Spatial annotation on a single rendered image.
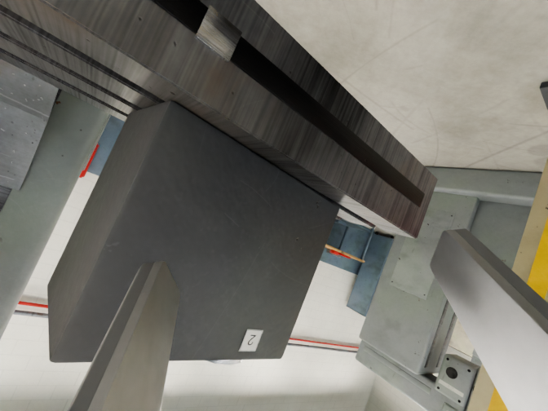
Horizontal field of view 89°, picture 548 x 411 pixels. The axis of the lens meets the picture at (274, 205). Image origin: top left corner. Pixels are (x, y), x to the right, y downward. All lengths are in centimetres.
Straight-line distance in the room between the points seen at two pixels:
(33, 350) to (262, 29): 512
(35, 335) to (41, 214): 447
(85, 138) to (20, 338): 458
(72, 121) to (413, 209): 60
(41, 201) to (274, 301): 50
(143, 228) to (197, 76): 11
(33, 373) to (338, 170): 527
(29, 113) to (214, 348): 47
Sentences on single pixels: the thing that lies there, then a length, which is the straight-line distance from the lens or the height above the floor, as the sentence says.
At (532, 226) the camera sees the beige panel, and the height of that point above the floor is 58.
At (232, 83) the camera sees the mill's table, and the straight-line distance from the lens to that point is 20.
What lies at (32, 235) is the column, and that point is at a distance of 69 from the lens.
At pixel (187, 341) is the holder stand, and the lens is 27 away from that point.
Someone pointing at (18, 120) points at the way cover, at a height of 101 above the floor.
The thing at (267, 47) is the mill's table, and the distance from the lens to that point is 22.
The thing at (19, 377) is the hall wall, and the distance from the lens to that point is 541.
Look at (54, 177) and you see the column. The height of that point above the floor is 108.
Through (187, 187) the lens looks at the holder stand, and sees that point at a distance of 22.
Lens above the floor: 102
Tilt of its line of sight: 5 degrees down
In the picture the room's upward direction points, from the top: 158 degrees counter-clockwise
